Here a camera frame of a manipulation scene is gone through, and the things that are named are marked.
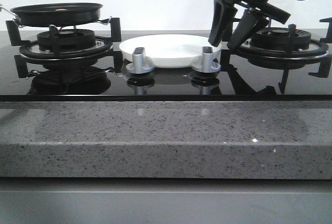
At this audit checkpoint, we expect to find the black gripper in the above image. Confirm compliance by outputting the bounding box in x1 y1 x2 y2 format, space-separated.
208 0 290 49

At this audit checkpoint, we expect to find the white plate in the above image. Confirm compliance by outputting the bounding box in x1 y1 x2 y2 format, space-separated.
119 34 210 68

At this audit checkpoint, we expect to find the black frying pan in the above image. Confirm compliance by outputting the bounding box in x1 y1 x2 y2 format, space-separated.
8 3 103 27

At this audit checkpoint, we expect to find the black right gas burner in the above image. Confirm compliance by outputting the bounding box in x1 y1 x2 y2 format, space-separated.
250 27 311 51

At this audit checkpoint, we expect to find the black gas burner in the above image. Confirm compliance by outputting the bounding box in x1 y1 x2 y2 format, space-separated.
250 27 311 51
37 29 95 52

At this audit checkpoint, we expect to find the silver right stove knob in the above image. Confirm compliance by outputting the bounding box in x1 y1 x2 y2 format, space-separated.
191 46 221 73

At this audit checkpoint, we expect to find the silver stove knob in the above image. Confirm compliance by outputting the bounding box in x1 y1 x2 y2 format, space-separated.
191 46 221 73
126 47 155 74

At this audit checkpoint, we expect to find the black right pan support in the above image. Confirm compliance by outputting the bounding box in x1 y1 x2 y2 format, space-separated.
220 24 331 95

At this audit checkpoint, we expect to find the black pan support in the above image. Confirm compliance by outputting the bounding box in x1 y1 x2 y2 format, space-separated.
220 24 331 95
6 17 121 78

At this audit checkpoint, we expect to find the silver left stove knob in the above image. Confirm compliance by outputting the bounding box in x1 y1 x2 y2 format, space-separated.
126 47 155 74

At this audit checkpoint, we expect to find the black left pan support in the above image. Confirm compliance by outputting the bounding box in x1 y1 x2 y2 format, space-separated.
6 17 121 78

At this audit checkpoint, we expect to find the black left gas burner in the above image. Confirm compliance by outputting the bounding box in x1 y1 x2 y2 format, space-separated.
37 29 95 52

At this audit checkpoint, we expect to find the black glass cooktop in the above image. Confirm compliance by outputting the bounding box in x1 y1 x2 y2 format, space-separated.
1 31 331 102

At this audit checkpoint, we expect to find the grey cabinet front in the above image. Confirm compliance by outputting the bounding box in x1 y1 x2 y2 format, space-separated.
1 178 331 223

